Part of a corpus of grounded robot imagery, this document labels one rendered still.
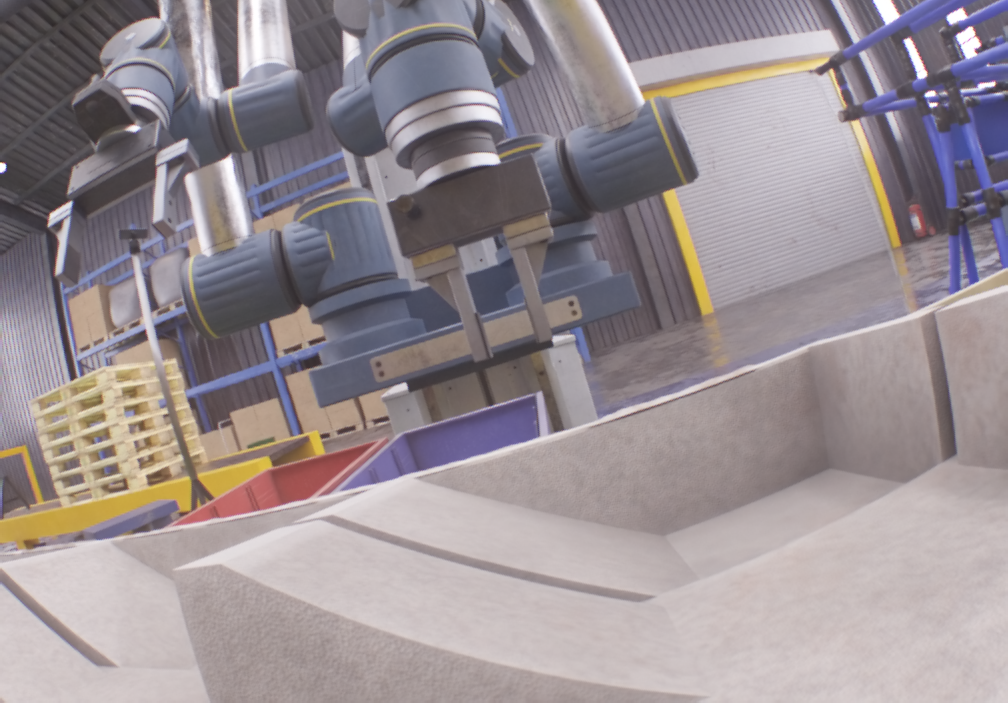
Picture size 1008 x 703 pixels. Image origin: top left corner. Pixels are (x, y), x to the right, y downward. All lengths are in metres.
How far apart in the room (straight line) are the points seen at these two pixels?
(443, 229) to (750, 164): 11.28
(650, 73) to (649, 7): 2.11
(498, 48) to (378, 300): 0.64
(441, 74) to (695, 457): 0.35
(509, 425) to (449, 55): 0.43
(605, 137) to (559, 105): 10.07
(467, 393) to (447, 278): 1.03
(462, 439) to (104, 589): 0.50
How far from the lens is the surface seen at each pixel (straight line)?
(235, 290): 1.15
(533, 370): 1.39
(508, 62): 0.63
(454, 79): 0.44
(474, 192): 0.43
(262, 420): 10.18
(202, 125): 0.85
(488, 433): 0.66
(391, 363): 1.04
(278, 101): 0.83
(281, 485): 0.75
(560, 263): 1.10
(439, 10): 0.49
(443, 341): 1.03
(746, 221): 11.27
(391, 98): 0.46
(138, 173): 0.62
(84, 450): 4.89
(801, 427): 0.21
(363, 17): 0.51
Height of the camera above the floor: 0.99
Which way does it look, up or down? level
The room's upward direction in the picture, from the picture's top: 18 degrees counter-clockwise
